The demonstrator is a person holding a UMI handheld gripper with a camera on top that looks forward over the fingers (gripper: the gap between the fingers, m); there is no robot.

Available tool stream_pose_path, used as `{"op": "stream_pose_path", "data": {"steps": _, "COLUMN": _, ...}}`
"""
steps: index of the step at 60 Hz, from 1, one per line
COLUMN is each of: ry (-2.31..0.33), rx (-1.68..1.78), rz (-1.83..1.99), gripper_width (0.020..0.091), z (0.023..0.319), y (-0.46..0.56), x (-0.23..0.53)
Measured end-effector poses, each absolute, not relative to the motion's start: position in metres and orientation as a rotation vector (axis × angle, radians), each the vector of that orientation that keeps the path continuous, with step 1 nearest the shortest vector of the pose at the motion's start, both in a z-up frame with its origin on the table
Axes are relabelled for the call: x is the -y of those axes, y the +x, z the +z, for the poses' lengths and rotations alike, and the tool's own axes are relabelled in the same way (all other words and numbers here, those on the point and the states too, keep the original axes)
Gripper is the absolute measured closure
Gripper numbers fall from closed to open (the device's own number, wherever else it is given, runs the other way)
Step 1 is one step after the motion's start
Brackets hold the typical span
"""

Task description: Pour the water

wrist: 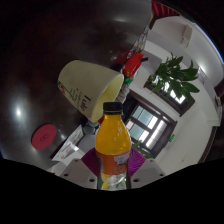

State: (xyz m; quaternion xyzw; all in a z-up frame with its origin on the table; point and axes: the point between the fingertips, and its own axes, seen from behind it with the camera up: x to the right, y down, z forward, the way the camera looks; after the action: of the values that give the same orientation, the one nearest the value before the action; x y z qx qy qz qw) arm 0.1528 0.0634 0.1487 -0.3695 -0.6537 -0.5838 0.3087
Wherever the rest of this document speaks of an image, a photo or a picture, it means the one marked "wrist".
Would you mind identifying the red round coaster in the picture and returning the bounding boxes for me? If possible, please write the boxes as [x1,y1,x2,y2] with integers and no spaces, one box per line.
[31,123,58,151]

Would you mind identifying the small potted plant white pot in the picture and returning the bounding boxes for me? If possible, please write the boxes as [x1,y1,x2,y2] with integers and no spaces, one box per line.
[151,53,201,103]

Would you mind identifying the pale yellow mug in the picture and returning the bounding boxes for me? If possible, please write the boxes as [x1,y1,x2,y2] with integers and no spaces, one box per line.
[57,59,125,124]

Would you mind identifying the red carpeted stairs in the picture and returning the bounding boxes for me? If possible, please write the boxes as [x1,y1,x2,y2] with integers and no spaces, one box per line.
[151,0,181,21]

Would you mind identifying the dark framed window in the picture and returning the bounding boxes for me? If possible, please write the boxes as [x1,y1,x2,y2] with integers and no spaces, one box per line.
[143,74,196,116]

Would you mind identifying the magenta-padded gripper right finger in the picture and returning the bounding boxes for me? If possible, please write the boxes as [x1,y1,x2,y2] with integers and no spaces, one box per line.
[128,147,167,190]

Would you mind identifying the dark wooden glazed door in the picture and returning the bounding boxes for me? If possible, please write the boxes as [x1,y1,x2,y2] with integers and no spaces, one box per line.
[121,89,178,158]

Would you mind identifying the orange drink bottle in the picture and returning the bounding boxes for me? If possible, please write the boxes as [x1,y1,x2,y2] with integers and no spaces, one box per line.
[94,101,133,192]

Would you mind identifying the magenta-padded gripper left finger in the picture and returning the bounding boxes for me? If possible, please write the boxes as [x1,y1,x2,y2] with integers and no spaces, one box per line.
[60,147,101,190]

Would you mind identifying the white printed leaflet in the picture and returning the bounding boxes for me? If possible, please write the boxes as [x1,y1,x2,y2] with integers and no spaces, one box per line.
[51,124,85,163]

